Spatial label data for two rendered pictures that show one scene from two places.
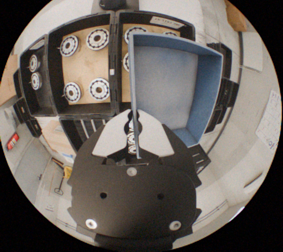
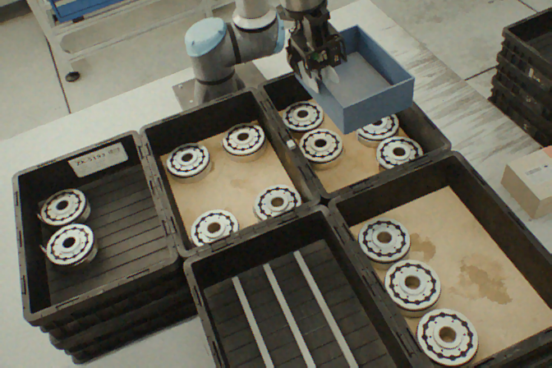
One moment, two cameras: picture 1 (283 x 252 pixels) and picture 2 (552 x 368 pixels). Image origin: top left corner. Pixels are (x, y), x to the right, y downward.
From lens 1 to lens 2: 1.01 m
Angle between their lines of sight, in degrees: 69
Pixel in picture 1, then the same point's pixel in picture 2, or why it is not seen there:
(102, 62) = (266, 172)
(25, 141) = not seen: outside the picture
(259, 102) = not seen: outside the picture
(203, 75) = (368, 53)
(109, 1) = (222, 91)
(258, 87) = not seen: outside the picture
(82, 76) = (232, 206)
